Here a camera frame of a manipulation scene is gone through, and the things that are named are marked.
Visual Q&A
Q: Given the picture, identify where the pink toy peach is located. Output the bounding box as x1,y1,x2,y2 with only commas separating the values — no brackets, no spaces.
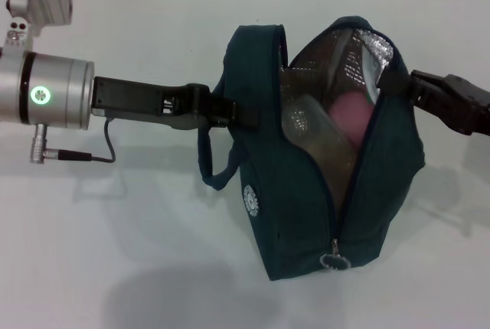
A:
329,91,374,150

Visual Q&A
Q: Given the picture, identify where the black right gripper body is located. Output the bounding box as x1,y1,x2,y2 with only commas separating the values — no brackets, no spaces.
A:
445,74,490,138

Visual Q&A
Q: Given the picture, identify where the dark teal insulated lunch bag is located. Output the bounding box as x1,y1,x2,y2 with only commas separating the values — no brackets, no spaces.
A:
197,15,428,282

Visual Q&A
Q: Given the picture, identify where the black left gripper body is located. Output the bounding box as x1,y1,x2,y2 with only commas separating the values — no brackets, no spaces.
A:
90,75,216,132

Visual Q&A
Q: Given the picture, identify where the clear plastic food container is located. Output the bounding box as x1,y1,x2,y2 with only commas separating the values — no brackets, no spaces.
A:
281,93,359,169

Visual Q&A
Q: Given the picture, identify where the metal zipper pull ring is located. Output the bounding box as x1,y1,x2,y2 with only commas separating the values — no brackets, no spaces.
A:
319,239,351,271

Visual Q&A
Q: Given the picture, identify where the left arm connector cable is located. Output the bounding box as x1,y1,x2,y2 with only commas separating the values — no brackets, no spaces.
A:
30,116,116,165

